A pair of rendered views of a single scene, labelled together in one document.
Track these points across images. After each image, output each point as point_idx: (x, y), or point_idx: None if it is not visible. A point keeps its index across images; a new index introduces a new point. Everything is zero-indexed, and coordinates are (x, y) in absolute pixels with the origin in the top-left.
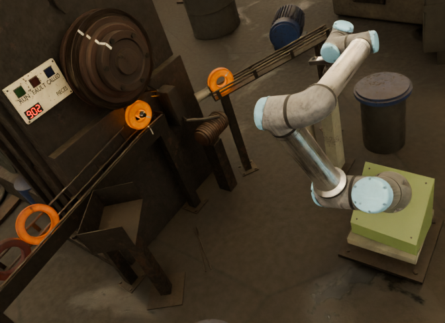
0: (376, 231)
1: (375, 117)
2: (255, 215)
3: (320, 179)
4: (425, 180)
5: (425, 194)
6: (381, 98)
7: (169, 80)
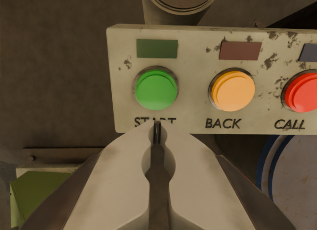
0: (11, 218)
1: (247, 156)
2: (33, 6)
3: None
4: None
5: None
6: (276, 198)
7: None
